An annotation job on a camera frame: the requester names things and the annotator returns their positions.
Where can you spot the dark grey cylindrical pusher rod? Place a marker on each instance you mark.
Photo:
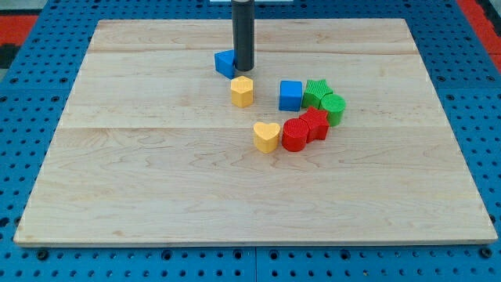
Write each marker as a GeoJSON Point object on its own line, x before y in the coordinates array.
{"type": "Point", "coordinates": [243, 34]}

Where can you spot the blue triangle block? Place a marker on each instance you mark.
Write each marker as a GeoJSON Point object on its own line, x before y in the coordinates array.
{"type": "Point", "coordinates": [224, 63]}

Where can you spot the yellow hexagon block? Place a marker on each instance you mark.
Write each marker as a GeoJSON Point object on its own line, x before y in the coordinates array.
{"type": "Point", "coordinates": [242, 91]}

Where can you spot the blue cube block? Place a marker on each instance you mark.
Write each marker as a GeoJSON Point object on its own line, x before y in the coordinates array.
{"type": "Point", "coordinates": [290, 95]}

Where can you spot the green star block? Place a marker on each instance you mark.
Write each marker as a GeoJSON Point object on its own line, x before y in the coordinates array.
{"type": "Point", "coordinates": [314, 92]}

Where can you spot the yellow heart block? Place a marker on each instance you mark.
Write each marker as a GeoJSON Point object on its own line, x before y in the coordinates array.
{"type": "Point", "coordinates": [266, 136]}

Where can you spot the red cylinder block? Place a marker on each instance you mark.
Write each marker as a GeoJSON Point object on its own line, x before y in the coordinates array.
{"type": "Point", "coordinates": [295, 134]}

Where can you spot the green cylinder block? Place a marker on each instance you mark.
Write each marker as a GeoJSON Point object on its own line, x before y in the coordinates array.
{"type": "Point", "coordinates": [335, 106]}

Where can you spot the red star block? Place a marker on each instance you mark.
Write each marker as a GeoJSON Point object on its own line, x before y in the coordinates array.
{"type": "Point", "coordinates": [318, 125]}

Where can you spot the light wooden board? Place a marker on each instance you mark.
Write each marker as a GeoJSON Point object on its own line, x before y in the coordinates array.
{"type": "Point", "coordinates": [150, 151]}

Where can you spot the blue perforated table plate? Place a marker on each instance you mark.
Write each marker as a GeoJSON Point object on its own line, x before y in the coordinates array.
{"type": "Point", "coordinates": [38, 82]}

